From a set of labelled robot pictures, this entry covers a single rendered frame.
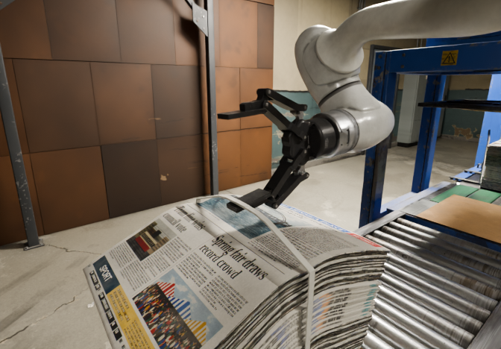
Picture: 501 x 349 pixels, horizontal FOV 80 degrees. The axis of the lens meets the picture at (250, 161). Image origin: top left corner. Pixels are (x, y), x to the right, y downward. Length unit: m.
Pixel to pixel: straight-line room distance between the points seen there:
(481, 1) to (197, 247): 0.46
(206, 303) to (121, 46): 3.13
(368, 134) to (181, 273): 0.42
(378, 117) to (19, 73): 2.97
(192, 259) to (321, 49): 0.45
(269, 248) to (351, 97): 0.35
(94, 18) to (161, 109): 1.03
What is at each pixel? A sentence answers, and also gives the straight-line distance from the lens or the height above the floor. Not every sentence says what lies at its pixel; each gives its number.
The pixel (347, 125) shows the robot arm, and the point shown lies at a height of 1.32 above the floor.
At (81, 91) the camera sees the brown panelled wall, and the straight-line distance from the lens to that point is 3.28.
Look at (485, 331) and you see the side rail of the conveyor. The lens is 1.04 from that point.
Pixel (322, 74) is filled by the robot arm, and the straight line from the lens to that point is 0.64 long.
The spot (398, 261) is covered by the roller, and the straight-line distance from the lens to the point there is 1.22.
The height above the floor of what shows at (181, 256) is 1.16.
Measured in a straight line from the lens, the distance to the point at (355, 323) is 0.57.
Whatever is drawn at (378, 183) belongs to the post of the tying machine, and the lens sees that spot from 1.69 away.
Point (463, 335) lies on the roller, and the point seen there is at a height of 0.80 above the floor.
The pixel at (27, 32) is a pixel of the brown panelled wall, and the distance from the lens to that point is 3.27.
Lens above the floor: 1.40
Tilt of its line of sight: 14 degrees down
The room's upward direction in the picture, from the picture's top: straight up
